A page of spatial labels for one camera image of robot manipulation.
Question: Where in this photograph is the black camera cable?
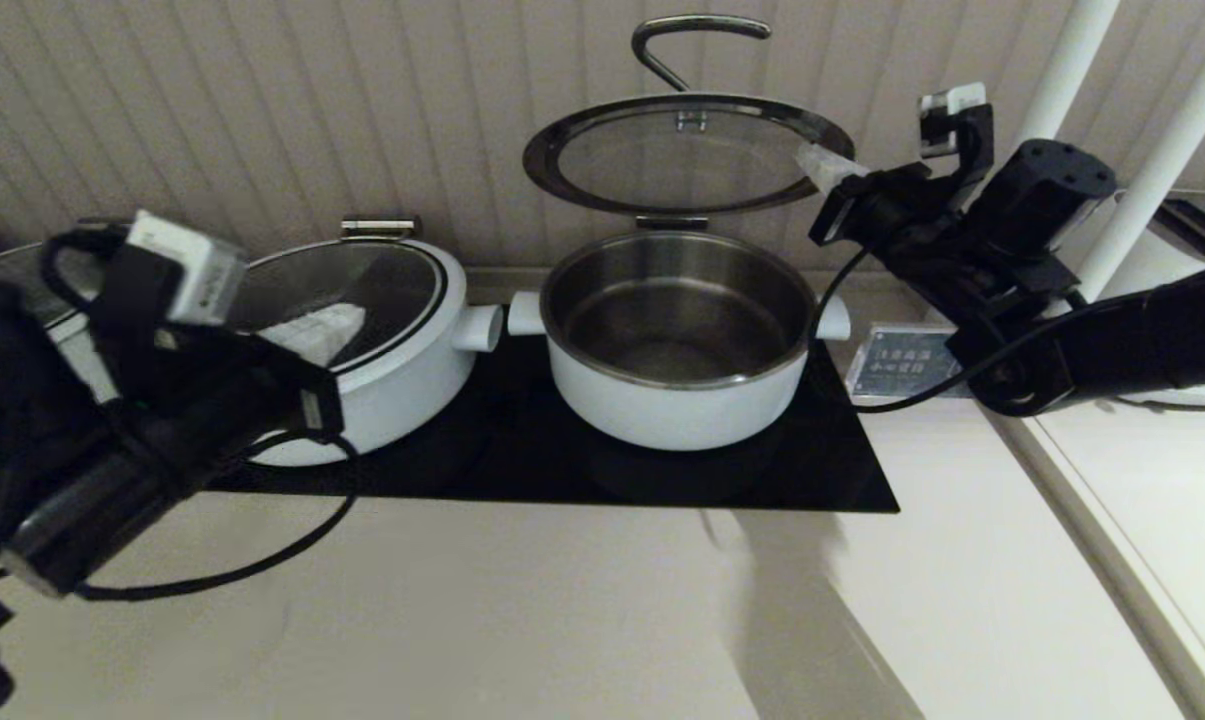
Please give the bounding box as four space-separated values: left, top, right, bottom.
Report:
37 228 360 603
810 240 1205 483

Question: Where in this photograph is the small white pot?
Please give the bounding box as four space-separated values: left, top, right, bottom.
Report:
507 232 851 452

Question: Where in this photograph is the small glass pot lid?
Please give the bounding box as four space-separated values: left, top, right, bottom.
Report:
522 14 856 217

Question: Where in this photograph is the black right camera cable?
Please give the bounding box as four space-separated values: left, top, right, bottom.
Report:
810 240 1205 483

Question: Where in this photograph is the white toaster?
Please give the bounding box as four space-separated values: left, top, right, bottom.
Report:
1102 192 1205 406

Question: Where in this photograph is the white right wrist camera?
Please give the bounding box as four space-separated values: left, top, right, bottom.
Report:
919 83 993 156

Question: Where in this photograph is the grey acrylic sign plaque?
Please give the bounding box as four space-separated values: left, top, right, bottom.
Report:
847 322 963 401

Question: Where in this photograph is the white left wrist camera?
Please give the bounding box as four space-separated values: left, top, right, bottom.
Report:
127 210 248 326

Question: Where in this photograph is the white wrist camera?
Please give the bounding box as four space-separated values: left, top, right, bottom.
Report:
919 83 993 156
127 210 248 326

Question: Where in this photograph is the black left camera cable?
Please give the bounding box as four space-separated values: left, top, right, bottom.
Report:
37 228 360 603

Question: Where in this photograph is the white round pole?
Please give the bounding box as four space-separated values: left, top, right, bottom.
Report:
1027 0 1123 141
1077 0 1205 301

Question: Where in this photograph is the black glass induction cooktop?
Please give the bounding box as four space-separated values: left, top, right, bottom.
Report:
207 335 900 514

